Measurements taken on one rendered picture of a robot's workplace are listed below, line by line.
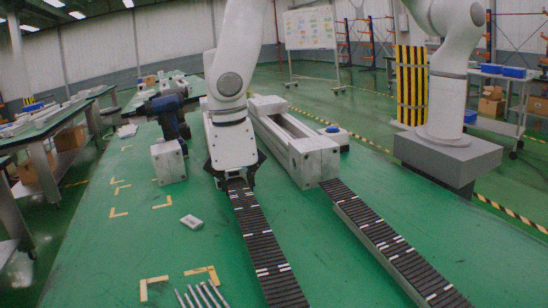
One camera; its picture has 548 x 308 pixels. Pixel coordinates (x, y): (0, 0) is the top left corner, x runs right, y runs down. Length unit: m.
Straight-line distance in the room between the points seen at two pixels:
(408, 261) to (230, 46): 0.46
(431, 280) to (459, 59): 0.59
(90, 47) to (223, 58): 15.72
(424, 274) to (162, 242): 0.48
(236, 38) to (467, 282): 0.57
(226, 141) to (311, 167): 0.20
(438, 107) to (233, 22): 0.58
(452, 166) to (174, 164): 0.73
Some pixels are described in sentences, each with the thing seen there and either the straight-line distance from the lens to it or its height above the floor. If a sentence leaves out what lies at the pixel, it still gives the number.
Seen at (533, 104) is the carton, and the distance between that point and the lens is 5.26.
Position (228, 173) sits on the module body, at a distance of 0.78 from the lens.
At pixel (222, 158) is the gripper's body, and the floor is 0.89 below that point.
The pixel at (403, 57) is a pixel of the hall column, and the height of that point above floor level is 0.94.
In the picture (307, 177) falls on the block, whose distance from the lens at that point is 0.71.
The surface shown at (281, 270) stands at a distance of 0.44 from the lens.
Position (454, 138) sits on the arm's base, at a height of 0.86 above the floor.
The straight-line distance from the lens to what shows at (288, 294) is 0.41.
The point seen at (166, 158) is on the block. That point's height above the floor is 0.86.
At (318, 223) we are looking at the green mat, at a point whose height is 0.78.
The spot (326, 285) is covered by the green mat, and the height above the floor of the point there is 0.78.
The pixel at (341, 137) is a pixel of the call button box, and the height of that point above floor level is 0.83.
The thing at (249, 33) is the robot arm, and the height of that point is 1.15.
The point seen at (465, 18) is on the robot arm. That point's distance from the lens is 0.80.
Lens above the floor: 1.12
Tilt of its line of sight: 21 degrees down
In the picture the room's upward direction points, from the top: 5 degrees counter-clockwise
